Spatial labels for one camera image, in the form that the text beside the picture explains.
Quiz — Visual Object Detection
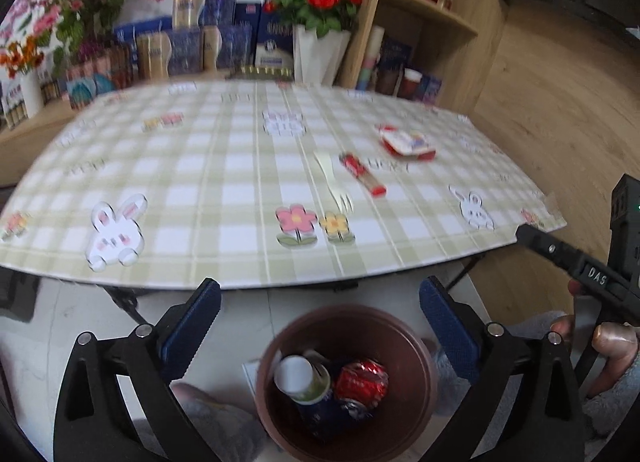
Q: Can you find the red paper cup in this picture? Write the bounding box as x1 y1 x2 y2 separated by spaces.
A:
398 68 423 100

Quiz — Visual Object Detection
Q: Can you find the checked bunny tablecloth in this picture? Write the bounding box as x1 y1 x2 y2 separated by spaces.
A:
0 79 568 290

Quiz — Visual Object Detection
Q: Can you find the small blue purple box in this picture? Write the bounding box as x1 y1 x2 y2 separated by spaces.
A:
422 74 443 104

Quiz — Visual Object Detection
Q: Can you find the blue white box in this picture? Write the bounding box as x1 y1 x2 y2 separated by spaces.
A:
255 17 296 70

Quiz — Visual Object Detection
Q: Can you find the cream plastic fork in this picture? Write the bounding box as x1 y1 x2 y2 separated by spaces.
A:
312 151 354 215

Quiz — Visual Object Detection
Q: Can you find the black counter shelf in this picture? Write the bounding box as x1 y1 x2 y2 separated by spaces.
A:
495 0 640 43

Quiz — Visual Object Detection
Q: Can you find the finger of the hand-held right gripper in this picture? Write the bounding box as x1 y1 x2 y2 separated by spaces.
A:
515 223 584 276

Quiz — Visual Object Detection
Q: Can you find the brown plastic bin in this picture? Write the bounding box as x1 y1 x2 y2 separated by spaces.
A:
255 304 440 462

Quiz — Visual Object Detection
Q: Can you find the row of small brown bottles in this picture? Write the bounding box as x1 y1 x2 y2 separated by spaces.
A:
0 74 57 130

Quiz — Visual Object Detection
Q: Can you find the dark blue small box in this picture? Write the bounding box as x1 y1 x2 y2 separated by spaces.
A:
235 2 263 43

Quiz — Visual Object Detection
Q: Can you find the red box with rainbow card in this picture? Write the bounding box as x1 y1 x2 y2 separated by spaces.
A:
375 123 437 163

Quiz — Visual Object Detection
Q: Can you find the person's right hand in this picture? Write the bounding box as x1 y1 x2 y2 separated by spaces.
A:
550 315 640 399

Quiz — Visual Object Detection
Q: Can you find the red sachet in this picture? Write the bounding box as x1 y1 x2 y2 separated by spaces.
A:
339 152 388 198

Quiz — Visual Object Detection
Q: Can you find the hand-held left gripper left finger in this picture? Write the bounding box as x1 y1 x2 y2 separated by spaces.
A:
52 277 223 462

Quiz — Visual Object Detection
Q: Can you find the red rose plant white pot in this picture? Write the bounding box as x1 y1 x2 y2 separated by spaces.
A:
262 0 363 88

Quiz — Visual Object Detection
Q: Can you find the wavy brown planter box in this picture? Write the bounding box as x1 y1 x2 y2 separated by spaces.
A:
65 49 136 93

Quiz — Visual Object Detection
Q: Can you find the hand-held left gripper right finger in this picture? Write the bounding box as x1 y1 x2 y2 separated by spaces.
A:
415 275 587 462

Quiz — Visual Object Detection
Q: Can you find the flat blue box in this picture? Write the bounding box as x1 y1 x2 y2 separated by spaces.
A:
114 17 176 50

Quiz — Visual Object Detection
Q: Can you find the brown cup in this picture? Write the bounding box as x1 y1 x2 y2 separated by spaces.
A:
376 67 401 95

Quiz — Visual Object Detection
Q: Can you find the blue gold gift box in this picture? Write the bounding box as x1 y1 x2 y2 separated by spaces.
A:
136 29 201 79
172 0 238 35
202 22 253 72

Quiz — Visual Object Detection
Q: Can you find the teal ornament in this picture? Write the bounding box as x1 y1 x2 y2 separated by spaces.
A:
67 74 116 110

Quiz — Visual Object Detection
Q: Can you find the crushed red can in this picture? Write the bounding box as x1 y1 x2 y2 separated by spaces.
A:
334 358 391 418

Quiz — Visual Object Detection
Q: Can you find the white green paper cup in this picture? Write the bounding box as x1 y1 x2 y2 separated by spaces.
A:
274 353 333 405

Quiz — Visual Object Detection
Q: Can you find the person's left leg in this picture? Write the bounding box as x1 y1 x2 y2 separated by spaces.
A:
170 382 267 462

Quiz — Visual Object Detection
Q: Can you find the orange flowers white vase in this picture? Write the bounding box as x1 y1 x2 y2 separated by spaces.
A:
0 39 47 118

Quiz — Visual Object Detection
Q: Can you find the gold leaf tray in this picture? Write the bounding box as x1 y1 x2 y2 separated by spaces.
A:
225 67 293 82

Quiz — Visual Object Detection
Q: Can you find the wooden shelf unit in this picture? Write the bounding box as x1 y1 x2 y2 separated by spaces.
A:
335 0 506 109

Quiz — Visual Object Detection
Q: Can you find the stack of pastel paper cups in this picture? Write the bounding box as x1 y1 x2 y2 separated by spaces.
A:
357 24 386 90

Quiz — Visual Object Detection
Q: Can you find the dark blue starry box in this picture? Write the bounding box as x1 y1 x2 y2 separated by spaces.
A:
380 37 413 73

